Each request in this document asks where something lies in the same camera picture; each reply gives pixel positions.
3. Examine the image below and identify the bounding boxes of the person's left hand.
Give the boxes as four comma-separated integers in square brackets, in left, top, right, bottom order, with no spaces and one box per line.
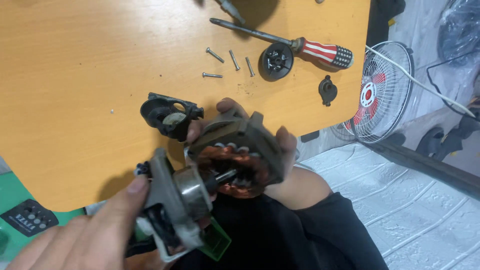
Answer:
[5,175,169,270]

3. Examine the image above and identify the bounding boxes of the plastic wrapped dark fan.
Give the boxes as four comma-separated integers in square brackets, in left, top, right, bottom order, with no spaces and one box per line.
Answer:
[437,0,480,68]

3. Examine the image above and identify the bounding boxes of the small black bearing cap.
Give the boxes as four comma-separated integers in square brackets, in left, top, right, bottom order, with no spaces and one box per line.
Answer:
[318,75,338,107]

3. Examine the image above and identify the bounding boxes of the heap of black parts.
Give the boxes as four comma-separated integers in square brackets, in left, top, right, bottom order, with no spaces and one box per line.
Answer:
[415,112,480,162]

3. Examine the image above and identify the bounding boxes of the black plastic gearbox housing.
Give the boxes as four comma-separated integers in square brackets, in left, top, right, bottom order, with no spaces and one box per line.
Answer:
[140,92,205,142]

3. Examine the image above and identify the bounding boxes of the green fan base with panel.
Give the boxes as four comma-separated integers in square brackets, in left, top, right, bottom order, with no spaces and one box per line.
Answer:
[0,170,88,263]

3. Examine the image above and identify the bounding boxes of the dark metal bar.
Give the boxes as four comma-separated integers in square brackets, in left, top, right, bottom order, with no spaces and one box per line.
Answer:
[369,140,480,200]

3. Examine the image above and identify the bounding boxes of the black round plastic cap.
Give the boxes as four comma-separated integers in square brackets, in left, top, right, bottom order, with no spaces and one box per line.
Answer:
[262,42,294,80]

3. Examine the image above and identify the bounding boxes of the person's right hand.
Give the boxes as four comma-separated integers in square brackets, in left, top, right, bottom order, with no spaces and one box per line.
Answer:
[186,97,334,211]

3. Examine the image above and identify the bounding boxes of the white power cable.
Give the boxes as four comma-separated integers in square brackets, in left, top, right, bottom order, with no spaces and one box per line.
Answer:
[365,45,477,119]

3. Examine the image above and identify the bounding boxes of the thin black cable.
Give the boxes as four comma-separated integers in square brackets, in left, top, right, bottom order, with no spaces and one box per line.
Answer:
[426,49,480,110]

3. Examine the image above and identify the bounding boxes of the cluster of small screws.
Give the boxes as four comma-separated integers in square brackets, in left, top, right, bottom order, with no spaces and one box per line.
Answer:
[267,50,289,72]

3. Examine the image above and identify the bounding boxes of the red white electric fan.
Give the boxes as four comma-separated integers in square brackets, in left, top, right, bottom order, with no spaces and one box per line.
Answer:
[343,40,415,145]

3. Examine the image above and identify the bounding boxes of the grey metal screwdriver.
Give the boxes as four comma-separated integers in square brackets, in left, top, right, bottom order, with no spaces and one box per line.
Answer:
[217,0,246,25]

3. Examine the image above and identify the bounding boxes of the black plastic part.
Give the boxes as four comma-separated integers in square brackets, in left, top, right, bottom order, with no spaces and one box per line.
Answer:
[365,0,406,47]

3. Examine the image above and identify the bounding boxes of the fan motor stator copper windings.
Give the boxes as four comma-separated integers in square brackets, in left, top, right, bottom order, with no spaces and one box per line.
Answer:
[186,110,286,199]

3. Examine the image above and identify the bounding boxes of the grey motor rotor with cover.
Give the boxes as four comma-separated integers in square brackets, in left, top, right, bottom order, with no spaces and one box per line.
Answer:
[134,147,239,263]

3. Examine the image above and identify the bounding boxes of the green plastic housing part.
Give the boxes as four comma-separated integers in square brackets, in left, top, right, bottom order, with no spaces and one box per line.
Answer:
[198,217,232,262]

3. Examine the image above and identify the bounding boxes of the red white striped screwdriver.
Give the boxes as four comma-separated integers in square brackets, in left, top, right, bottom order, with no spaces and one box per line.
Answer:
[209,17,354,70]

